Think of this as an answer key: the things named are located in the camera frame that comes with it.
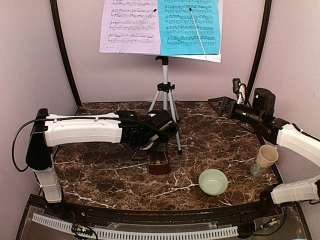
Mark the white slotted cable duct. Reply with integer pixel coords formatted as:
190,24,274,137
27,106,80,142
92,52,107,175
31,213,239,240

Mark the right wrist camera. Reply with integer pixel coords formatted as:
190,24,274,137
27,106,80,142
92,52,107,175
232,78,247,105

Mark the pale green ceramic bowl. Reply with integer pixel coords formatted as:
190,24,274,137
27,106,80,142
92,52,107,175
198,168,229,196

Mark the light blue music stand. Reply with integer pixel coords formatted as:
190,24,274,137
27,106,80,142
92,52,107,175
141,0,223,155

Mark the dark red wooden metronome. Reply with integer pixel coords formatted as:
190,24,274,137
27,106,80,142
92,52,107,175
148,151,171,175

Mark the beige green ceramic mug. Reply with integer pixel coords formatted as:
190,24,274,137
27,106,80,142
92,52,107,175
250,144,279,177

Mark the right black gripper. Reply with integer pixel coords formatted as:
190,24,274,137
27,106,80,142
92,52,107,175
208,96,264,128

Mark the blue sheet music page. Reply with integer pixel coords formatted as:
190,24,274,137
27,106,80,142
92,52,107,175
157,0,221,56

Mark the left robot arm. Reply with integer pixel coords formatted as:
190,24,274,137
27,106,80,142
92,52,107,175
13,108,179,218

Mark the purple sheet music page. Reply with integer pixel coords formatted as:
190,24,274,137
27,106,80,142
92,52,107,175
99,0,161,56

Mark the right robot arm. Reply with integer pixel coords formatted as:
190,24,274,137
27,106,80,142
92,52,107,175
208,88,320,217

